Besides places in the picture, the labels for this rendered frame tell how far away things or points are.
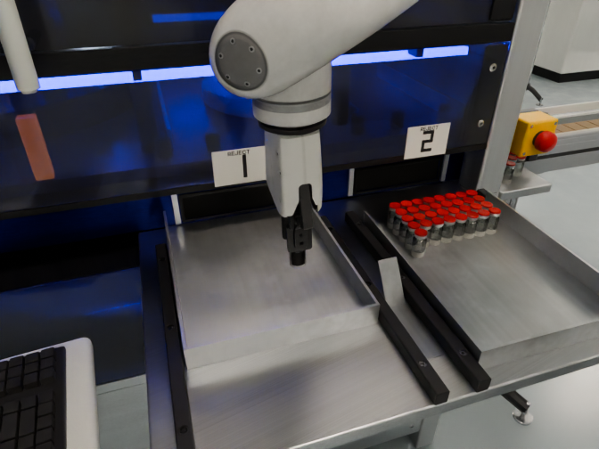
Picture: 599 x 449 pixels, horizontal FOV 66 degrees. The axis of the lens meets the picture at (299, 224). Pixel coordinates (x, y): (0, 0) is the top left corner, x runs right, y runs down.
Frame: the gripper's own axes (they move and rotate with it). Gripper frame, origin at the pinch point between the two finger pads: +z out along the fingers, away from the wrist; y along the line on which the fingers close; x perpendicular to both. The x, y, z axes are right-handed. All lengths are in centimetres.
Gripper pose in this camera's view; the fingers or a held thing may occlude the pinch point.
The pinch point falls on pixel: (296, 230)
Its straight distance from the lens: 59.5
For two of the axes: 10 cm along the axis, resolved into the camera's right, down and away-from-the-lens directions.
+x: 9.7, -1.7, 1.9
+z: 0.3, 8.1, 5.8
